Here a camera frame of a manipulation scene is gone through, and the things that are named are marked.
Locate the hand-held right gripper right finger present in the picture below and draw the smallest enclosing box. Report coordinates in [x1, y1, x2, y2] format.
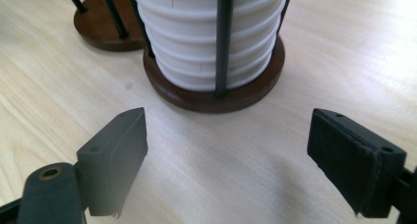
[307, 107, 407, 219]

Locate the stack of white cups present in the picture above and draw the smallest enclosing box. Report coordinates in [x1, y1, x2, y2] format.
[129, 0, 290, 92]

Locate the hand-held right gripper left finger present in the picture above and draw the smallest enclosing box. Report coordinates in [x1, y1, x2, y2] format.
[76, 107, 149, 218]

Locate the brown wooden wire cup holder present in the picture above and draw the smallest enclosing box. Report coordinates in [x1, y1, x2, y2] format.
[62, 0, 295, 114]

